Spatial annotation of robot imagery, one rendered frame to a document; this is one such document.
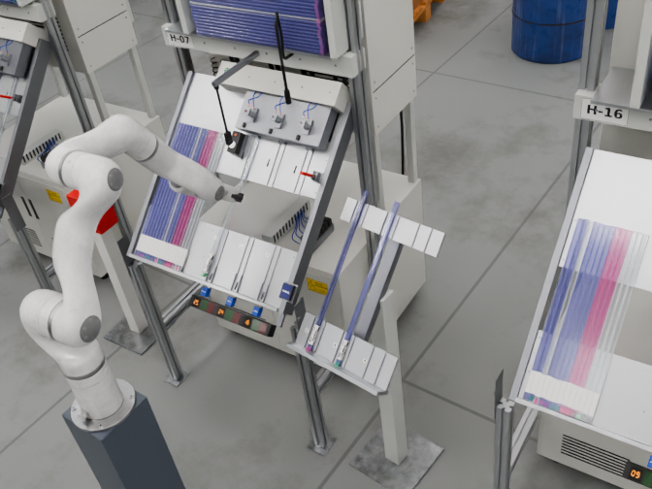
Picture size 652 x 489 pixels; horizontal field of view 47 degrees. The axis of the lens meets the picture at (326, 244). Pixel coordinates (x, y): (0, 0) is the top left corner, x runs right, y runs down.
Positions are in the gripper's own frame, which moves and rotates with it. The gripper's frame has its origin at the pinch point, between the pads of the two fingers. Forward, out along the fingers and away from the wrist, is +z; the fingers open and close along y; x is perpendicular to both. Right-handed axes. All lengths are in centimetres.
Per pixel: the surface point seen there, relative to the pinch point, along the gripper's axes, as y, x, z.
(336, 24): -29, -58, -23
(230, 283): -10.5, 28.0, -0.9
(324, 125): -25.5, -31.3, -3.8
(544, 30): 3, -161, 264
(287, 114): -10.7, -31.0, -3.5
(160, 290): 79, 60, 80
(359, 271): -34, 11, 43
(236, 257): -8.8, 19.2, -0.4
